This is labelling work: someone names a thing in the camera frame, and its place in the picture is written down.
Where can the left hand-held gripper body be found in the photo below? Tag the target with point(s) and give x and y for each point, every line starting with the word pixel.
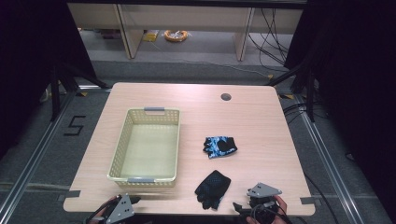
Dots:
pixel 123 208

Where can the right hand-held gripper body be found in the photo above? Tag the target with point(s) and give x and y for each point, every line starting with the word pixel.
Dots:
pixel 263 189

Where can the black fingerless glove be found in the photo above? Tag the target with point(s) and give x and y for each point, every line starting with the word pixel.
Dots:
pixel 213 186

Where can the pale yellow plastic basket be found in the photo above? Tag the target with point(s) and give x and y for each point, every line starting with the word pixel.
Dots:
pixel 149 146

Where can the blue and black glove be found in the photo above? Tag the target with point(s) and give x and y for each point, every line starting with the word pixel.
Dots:
pixel 216 147

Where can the person's left hand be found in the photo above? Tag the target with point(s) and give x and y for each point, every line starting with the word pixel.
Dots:
pixel 101 209

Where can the person's right hand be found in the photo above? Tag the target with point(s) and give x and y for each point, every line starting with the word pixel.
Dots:
pixel 282 207

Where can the black metal stand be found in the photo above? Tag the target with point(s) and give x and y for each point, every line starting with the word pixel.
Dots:
pixel 55 93
pixel 309 93

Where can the black curtain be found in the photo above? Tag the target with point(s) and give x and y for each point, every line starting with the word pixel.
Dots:
pixel 358 77
pixel 28 62

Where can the yellow packet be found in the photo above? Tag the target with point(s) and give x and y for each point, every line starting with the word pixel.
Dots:
pixel 151 35

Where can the metal floor rail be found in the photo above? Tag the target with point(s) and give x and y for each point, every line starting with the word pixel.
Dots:
pixel 34 158
pixel 323 155

